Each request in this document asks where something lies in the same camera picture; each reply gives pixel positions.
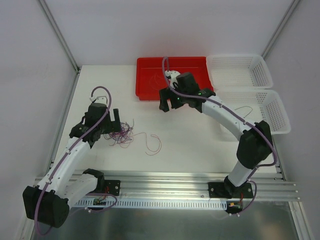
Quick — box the wire bundle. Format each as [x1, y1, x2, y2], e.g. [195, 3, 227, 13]
[103, 119, 136, 149]

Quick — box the pink wire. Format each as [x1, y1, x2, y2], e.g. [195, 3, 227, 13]
[132, 131, 163, 157]

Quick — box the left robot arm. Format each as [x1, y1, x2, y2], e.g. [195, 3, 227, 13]
[22, 102, 121, 228]

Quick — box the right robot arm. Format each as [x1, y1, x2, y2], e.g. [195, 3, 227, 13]
[159, 70, 277, 199]

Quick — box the red plastic tray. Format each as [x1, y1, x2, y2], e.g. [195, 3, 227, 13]
[134, 56, 215, 102]

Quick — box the far white perforated basket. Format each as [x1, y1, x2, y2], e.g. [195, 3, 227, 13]
[206, 54, 274, 89]

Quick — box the white perforated basket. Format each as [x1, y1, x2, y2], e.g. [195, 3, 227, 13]
[216, 88, 292, 136]
[206, 54, 274, 89]

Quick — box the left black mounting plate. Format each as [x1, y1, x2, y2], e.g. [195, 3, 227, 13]
[98, 180, 121, 197]

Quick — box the black mounting plate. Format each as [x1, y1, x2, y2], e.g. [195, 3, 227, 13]
[98, 180, 121, 197]
[207, 181, 254, 199]

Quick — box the near white perforated basket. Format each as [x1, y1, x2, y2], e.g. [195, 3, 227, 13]
[216, 88, 292, 136]

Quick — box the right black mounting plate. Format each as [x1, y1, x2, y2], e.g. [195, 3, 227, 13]
[207, 181, 254, 199]

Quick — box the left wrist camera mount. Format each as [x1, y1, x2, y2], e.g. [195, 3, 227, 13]
[89, 96, 108, 103]

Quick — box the white wire in tray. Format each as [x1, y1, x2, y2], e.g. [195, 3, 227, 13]
[148, 72, 166, 88]

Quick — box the white slotted cable duct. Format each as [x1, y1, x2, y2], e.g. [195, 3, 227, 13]
[74, 197, 227, 211]

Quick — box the left aluminium frame post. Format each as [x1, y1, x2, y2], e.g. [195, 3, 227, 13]
[37, 0, 80, 73]

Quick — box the aluminium frame post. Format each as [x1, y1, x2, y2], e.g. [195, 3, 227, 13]
[37, 0, 80, 73]
[261, 0, 302, 59]

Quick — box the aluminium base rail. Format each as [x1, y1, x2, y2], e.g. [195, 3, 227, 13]
[32, 169, 301, 202]

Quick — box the right aluminium frame post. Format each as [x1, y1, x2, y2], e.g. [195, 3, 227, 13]
[261, 0, 302, 59]

